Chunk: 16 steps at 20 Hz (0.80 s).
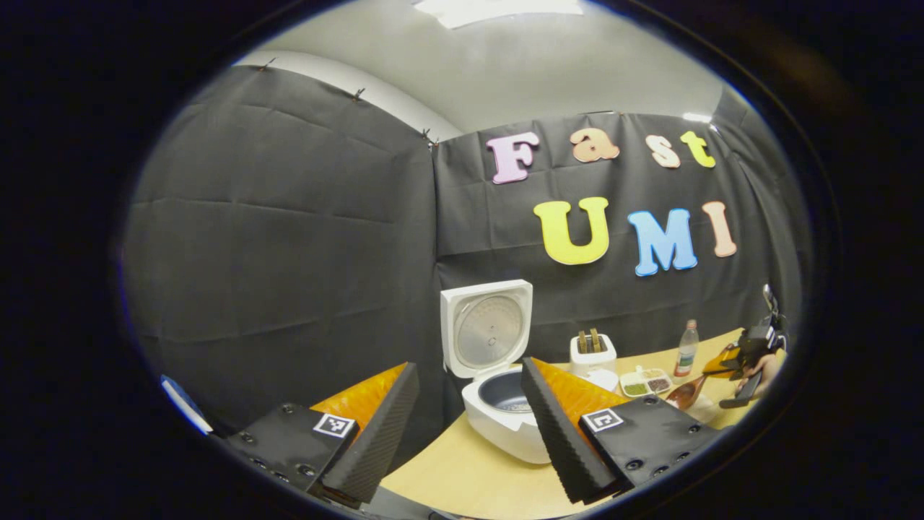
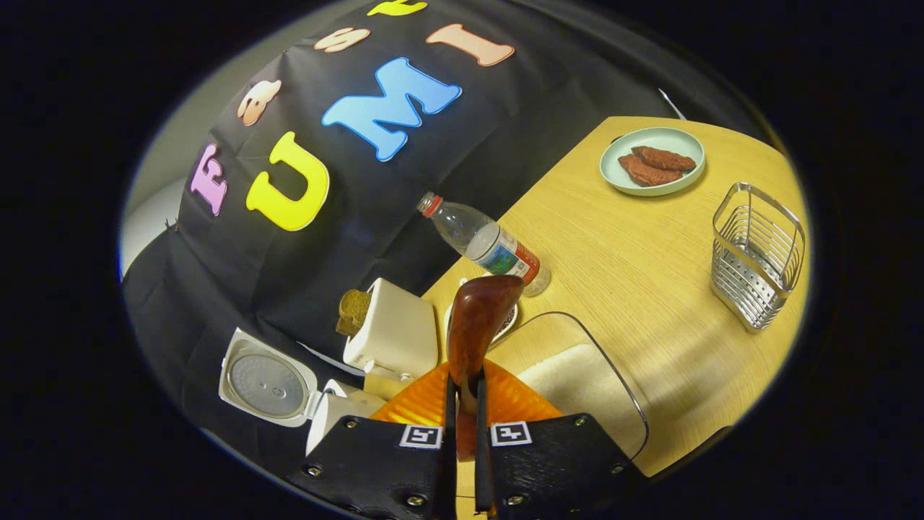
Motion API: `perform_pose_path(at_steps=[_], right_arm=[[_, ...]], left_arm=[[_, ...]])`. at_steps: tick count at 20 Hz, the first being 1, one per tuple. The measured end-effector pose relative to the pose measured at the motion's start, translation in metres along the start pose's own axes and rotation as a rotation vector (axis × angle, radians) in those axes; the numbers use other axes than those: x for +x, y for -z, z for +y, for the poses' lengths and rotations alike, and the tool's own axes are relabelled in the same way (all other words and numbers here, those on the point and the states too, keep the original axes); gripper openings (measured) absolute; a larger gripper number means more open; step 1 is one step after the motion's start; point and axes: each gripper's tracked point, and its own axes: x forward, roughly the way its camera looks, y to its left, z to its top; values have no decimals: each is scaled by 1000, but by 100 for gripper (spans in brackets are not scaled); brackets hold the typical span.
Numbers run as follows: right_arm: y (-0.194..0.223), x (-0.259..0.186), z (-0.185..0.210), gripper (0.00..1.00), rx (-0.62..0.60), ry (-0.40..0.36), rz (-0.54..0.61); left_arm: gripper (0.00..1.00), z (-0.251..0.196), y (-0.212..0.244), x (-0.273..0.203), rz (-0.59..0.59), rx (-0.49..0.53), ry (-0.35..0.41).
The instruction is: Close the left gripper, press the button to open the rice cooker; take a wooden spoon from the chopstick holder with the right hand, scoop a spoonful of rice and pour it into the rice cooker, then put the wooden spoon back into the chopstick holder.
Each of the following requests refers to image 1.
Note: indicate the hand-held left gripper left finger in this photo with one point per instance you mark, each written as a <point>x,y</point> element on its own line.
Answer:
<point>382,433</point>

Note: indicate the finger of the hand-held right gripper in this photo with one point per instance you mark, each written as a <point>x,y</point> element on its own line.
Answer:
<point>722,362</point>

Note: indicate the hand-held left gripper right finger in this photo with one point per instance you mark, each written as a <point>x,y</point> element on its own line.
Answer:
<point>556,433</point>

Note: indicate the brown wooden spoon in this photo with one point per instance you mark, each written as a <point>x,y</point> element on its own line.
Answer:
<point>682,395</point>

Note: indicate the white rice cooker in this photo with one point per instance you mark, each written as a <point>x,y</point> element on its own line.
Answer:
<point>498,426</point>

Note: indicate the clear plastic bottle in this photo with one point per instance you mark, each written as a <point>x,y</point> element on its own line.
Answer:
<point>686,354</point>

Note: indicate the white divided grain dish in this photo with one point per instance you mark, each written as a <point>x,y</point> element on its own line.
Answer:
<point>644,383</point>

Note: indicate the white toaster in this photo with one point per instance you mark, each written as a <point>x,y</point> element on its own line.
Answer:
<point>593,361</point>

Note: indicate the brown toast slice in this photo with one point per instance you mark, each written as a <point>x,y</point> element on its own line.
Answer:
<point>582,342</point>
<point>595,340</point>

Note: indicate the blue and white object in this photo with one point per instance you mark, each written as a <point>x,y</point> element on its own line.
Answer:
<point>184,404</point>

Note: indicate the black backdrop cloth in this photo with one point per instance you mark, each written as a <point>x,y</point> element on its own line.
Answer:
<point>289,253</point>

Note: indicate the small ceiling light panel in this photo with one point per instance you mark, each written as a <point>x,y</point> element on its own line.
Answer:
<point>696,117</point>

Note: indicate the large ceiling light panel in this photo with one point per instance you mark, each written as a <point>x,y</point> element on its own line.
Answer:
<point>498,11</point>

